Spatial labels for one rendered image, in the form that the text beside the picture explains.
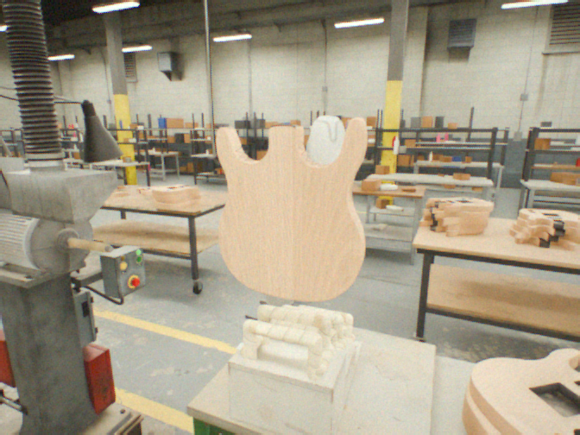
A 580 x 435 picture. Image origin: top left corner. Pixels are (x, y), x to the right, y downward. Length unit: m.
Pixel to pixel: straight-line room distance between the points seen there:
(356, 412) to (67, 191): 1.03
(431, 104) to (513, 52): 2.28
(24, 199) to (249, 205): 0.83
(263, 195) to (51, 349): 1.33
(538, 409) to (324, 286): 0.58
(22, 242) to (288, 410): 1.09
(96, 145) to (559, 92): 11.59
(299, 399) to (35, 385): 1.30
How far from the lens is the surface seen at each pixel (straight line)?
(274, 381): 0.94
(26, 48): 1.40
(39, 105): 1.39
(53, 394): 1.99
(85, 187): 1.27
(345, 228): 0.75
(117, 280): 1.78
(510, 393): 1.12
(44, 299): 1.80
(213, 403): 1.13
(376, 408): 1.12
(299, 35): 13.11
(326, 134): 1.07
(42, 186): 1.33
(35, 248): 1.55
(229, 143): 0.82
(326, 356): 0.92
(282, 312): 0.95
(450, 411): 1.22
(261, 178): 0.79
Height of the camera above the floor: 1.67
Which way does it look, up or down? 14 degrees down
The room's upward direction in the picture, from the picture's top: straight up
